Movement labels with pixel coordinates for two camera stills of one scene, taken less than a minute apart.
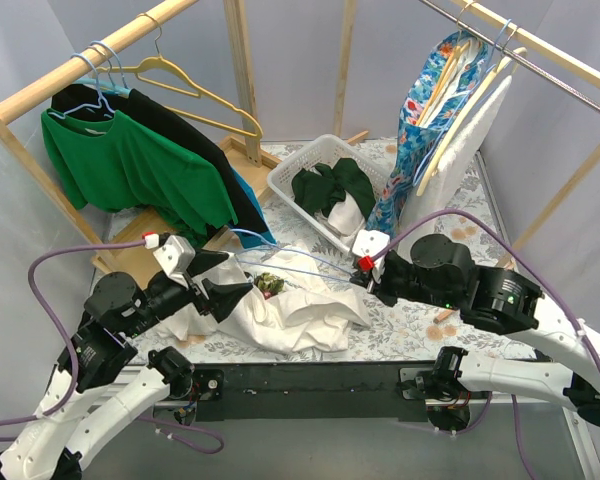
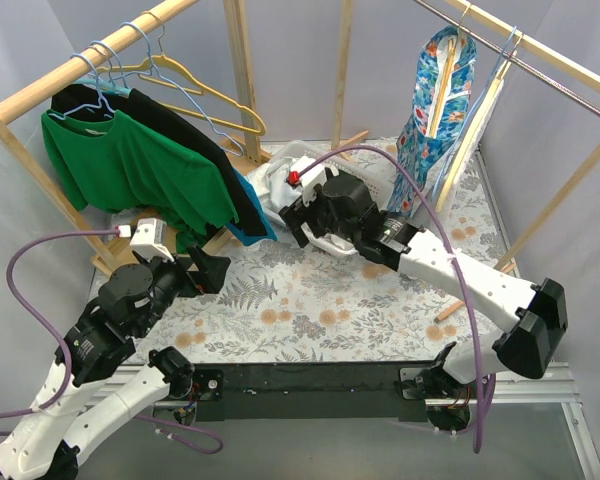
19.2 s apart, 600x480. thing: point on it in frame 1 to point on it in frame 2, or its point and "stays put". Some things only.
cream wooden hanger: x=477 y=100 to x=475 y=129
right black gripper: x=376 y=282 to x=300 y=220
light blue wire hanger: x=99 y=104 stays put
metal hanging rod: x=593 y=103 stays put
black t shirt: x=77 y=97 stays put
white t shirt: x=294 y=305 to x=276 y=193
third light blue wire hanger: x=121 y=69 stays put
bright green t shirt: x=111 y=164 stays put
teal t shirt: x=249 y=239 stays put
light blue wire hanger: x=346 y=273 to x=152 y=70
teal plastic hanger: x=106 y=86 stays put
